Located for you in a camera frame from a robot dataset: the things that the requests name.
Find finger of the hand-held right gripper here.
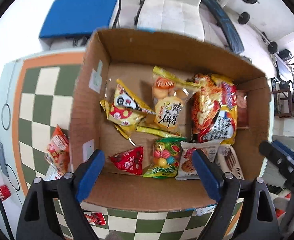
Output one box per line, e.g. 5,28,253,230
272,140,294,173
259,141,292,174

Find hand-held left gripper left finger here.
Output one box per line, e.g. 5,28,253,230
16,149,105,240

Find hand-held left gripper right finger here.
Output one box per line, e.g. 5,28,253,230
191,149,280,240

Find white cookie packet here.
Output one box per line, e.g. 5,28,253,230
175,140,221,181

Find white chocolate biscuit packet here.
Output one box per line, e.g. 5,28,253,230
216,145,245,180

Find pink and white long packet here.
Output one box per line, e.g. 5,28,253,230
44,165,67,182

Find small red triangular packet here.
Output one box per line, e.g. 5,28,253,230
109,146,144,175

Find orange cartoon snack packet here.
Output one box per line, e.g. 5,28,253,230
45,125,70,173

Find red and white cartoon packet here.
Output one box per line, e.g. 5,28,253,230
83,211,106,227

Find green candy packet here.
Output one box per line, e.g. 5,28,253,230
143,135,187,179

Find dark red snack packet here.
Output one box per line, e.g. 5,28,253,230
236,90,250,129

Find large red yellow noodle packet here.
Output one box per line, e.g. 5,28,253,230
191,73,238,145

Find yellow mushroom print snack packet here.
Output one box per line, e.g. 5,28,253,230
100,99,147,145

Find yellow cracker packet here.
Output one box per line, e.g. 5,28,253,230
136,66,202,138

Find yellow-edged cartoon snack packet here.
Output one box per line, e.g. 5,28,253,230
115,78,155,115

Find cardboard box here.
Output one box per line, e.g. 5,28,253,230
69,29,274,212

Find white goose plush toy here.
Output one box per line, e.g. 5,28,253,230
272,191,291,207

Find person's grey fuzzy clothing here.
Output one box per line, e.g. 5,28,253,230
104,230,127,240

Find red soda can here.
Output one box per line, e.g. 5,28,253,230
0,184,11,202

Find blue grey phone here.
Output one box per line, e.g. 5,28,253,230
0,140,9,174

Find black bin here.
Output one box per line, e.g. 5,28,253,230
278,49,293,62

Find black sit-up bench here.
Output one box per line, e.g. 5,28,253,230
202,0,245,54

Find curl bar with black plates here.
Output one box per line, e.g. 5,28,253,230
238,11,280,55

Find blue seat cushion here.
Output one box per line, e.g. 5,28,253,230
38,0,119,40

